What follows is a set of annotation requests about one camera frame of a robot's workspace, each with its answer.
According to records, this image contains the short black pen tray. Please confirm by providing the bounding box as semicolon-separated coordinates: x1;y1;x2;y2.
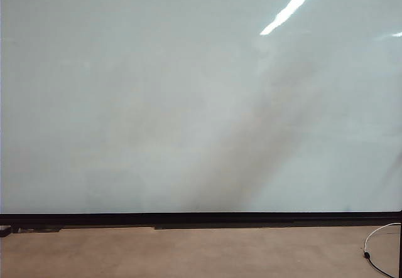
17;225;63;233

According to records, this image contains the white cable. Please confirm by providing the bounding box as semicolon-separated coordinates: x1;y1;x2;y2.
363;222;402;254

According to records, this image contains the black cable with plug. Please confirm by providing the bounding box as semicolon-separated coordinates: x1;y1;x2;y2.
362;250;398;278

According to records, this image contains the long black pen tray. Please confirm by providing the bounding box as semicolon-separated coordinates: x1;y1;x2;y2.
153;222;402;230

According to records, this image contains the white glass whiteboard black frame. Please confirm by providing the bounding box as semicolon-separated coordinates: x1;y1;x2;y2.
0;0;402;225

